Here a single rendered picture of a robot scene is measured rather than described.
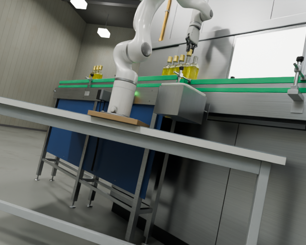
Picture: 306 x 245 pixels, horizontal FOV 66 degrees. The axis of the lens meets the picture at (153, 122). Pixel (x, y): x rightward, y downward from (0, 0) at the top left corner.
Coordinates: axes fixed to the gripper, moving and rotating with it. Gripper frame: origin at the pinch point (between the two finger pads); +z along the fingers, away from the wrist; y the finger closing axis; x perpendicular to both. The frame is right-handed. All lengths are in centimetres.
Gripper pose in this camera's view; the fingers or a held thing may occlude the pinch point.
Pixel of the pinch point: (190, 49)
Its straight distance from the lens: 172.6
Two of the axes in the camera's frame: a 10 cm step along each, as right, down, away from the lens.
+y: -6.8, -2.1, -7.1
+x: 7.0, 1.0, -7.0
